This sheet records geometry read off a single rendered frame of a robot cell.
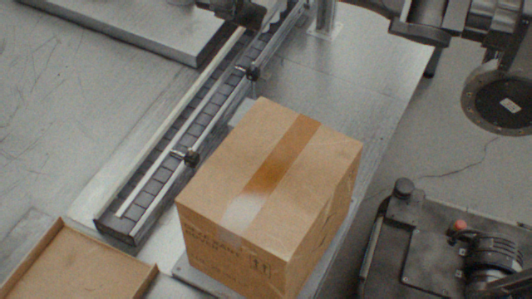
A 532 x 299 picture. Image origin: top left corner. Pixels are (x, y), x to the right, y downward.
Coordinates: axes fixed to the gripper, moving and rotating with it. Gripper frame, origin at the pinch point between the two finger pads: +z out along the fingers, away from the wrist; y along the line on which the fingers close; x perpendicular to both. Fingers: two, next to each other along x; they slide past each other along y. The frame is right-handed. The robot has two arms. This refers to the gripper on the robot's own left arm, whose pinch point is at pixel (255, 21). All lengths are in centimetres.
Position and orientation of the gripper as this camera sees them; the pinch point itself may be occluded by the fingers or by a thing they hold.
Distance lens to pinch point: 168.5
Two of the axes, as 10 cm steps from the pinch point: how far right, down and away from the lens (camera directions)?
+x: -3.5, 9.3, 0.8
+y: -9.0, -3.6, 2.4
